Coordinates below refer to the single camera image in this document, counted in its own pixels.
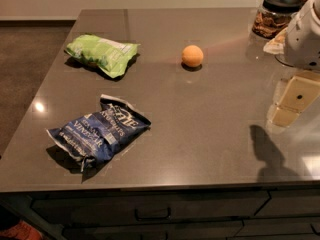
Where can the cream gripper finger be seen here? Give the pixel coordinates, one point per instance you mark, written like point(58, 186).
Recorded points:
point(293, 96)

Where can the blue chip bag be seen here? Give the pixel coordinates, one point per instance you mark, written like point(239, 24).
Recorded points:
point(94, 139)

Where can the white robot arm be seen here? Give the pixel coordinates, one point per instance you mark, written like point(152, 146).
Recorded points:
point(301, 50)

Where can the green chip bag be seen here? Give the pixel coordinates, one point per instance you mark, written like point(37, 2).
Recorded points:
point(109, 56)

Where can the glass jar with black lid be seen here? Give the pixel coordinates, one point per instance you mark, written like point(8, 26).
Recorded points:
point(273, 16)

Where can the orange fruit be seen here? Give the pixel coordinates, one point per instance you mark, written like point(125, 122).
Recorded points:
point(192, 56)

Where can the dark cabinet drawer front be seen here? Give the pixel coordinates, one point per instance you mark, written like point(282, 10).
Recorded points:
point(119, 210)

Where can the red object on floor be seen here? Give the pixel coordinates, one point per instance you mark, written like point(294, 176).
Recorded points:
point(21, 231)

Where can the right drawer handle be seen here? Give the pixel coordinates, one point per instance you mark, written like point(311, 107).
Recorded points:
point(315, 229)

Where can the dark drawer handle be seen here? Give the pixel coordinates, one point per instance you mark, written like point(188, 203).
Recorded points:
point(152, 214)

